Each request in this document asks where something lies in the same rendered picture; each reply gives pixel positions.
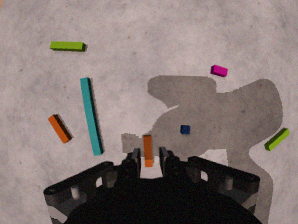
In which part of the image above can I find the turquoise rod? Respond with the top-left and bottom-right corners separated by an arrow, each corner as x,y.
80,77 -> 104,156

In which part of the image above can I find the lime green rod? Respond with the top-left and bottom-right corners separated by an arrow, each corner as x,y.
264,128 -> 290,151
50,41 -> 86,52

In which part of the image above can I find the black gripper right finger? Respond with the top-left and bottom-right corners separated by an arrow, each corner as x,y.
159,147 -> 260,214

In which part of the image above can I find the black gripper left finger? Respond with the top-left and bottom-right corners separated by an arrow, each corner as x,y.
43,148 -> 141,224

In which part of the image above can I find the orange rod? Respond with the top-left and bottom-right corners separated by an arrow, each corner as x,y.
143,135 -> 153,167
48,114 -> 72,144

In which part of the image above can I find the small magenta block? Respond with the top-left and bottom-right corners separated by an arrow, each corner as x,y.
210,65 -> 228,77

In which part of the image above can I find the small blue block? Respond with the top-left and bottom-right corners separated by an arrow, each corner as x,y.
180,125 -> 190,134

